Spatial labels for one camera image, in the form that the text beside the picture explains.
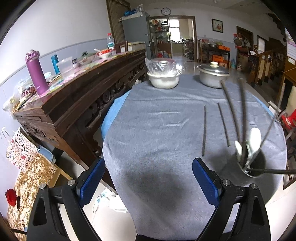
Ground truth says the dark chopstick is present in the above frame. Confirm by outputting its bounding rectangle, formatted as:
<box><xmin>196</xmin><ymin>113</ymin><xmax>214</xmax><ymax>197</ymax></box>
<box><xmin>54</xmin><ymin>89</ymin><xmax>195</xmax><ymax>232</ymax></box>
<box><xmin>238</xmin><ymin>78</ymin><xmax>247</xmax><ymax>167</ymax></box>
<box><xmin>217</xmin><ymin>103</ymin><xmax>231</xmax><ymax>147</ymax></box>
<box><xmin>202</xmin><ymin>106</ymin><xmax>207</xmax><ymax>156</ymax></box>
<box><xmin>243</xmin><ymin>111</ymin><xmax>278</xmax><ymax>171</ymax></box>
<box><xmin>221</xmin><ymin>80</ymin><xmax>241</xmax><ymax>143</ymax></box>
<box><xmin>246</xmin><ymin>168</ymin><xmax>296</xmax><ymax>175</ymax></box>

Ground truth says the dark utensil holder cup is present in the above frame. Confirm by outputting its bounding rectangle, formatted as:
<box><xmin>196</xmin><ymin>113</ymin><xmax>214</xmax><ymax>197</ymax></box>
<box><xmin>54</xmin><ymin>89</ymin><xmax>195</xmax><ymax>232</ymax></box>
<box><xmin>244</xmin><ymin>151</ymin><xmax>266</xmax><ymax>178</ymax></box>

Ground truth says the white spoon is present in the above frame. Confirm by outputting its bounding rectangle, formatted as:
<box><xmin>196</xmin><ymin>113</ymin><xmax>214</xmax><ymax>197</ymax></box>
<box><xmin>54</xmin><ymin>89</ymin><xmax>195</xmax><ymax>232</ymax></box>
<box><xmin>247</xmin><ymin>128</ymin><xmax>261</xmax><ymax>158</ymax></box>
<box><xmin>234</xmin><ymin>141</ymin><xmax>242</xmax><ymax>160</ymax></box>

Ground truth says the patterned gift bag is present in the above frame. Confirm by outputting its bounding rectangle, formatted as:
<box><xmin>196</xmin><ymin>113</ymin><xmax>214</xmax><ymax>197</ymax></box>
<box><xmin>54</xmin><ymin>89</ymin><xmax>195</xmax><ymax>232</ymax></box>
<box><xmin>6</xmin><ymin>128</ymin><xmax>40</xmax><ymax>172</ymax></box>

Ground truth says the red plastic chair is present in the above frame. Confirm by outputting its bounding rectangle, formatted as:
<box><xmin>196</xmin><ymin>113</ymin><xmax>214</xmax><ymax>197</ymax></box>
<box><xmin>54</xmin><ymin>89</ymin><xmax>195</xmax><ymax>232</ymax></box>
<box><xmin>276</xmin><ymin>110</ymin><xmax>295</xmax><ymax>132</ymax></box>

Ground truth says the carved dark wooden sideboard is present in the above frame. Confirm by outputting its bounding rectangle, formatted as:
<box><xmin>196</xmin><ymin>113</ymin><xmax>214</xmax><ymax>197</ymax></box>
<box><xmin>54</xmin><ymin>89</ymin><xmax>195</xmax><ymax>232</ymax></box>
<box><xmin>13</xmin><ymin>48</ymin><xmax>149</xmax><ymax>186</ymax></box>

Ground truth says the white step stool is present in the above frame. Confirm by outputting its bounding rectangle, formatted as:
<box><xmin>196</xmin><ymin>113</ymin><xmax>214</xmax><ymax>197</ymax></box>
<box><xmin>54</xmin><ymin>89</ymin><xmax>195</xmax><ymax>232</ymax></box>
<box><xmin>268</xmin><ymin>101</ymin><xmax>281</xmax><ymax>115</ymax></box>

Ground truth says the grey fleece table cloth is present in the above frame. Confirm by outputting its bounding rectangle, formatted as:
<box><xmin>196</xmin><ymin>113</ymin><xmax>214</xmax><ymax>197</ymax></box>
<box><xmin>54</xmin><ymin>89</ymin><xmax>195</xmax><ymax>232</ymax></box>
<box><xmin>102</xmin><ymin>75</ymin><xmax>282</xmax><ymax>240</ymax></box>

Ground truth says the aluminium pot with lid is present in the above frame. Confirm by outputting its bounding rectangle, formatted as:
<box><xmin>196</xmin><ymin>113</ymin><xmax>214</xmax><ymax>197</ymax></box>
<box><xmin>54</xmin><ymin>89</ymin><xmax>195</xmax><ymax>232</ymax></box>
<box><xmin>197</xmin><ymin>61</ymin><xmax>230</xmax><ymax>88</ymax></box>

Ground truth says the clear plastic container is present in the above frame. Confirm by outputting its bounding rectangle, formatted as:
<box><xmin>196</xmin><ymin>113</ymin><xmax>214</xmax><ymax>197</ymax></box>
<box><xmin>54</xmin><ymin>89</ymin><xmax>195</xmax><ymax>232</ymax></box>
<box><xmin>57</xmin><ymin>57</ymin><xmax>75</xmax><ymax>79</ymax></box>

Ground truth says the teal thermos bottle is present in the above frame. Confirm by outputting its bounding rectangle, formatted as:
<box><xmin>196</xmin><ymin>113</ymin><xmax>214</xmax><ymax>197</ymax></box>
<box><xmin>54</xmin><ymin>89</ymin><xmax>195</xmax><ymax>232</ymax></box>
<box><xmin>51</xmin><ymin>54</ymin><xmax>60</xmax><ymax>74</ymax></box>

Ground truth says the purple thermos bottle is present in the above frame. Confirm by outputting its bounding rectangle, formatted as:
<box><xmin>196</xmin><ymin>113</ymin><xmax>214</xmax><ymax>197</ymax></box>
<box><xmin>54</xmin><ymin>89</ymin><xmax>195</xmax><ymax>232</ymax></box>
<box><xmin>25</xmin><ymin>50</ymin><xmax>49</xmax><ymax>95</ymax></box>

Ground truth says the glass lid green bowl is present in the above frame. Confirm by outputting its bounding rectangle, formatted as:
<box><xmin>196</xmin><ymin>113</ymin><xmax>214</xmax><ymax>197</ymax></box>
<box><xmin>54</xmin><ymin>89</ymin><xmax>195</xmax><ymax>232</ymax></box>
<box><xmin>76</xmin><ymin>52</ymin><xmax>96</xmax><ymax>66</ymax></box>

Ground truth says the white pot with plastic bag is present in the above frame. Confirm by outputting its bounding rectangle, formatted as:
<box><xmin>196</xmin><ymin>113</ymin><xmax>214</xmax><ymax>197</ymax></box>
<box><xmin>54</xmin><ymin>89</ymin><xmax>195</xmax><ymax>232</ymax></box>
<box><xmin>145</xmin><ymin>58</ymin><xmax>183</xmax><ymax>89</ymax></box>

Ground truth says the dark dining table background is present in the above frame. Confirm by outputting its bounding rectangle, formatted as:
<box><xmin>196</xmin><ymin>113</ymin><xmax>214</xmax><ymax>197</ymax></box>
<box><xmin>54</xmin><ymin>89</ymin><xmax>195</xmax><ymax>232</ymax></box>
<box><xmin>202</xmin><ymin>45</ymin><xmax>230</xmax><ymax>69</ymax></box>

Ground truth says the red white bowl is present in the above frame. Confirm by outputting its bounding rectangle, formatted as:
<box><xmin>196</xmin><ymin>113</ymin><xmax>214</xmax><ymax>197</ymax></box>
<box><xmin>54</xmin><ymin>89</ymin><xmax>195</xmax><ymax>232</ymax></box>
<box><xmin>96</xmin><ymin>49</ymin><xmax>112</xmax><ymax>59</ymax></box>

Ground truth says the clear water bottle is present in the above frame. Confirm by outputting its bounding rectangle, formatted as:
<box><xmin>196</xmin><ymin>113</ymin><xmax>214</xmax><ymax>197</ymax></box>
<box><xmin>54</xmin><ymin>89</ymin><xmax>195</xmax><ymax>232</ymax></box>
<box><xmin>107</xmin><ymin>33</ymin><xmax>115</xmax><ymax>49</ymax></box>

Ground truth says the white chest freezer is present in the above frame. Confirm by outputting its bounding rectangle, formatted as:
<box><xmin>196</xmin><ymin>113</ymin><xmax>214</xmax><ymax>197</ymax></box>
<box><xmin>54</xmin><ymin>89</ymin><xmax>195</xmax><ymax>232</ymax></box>
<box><xmin>128</xmin><ymin>42</ymin><xmax>146</xmax><ymax>51</ymax></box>

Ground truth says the grey refrigerator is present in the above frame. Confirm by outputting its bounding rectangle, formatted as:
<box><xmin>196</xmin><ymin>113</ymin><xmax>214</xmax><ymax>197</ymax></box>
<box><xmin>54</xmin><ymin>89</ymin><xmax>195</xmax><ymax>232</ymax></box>
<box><xmin>119</xmin><ymin>11</ymin><xmax>152</xmax><ymax>59</ymax></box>

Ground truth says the wall calendar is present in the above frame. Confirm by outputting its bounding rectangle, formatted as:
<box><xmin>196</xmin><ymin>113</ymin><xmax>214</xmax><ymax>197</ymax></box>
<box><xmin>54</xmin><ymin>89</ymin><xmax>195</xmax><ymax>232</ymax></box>
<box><xmin>285</xmin><ymin>29</ymin><xmax>296</xmax><ymax>60</ymax></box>

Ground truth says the framed wall picture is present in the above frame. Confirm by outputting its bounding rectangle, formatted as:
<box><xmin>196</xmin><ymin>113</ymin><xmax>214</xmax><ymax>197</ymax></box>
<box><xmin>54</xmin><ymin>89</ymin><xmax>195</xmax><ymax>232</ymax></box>
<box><xmin>212</xmin><ymin>19</ymin><xmax>223</xmax><ymax>33</ymax></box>

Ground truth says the round wall clock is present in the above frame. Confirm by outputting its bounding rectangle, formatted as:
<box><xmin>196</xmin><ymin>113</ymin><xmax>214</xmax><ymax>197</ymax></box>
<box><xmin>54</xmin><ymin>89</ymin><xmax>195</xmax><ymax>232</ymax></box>
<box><xmin>161</xmin><ymin>7</ymin><xmax>171</xmax><ymax>16</ymax></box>

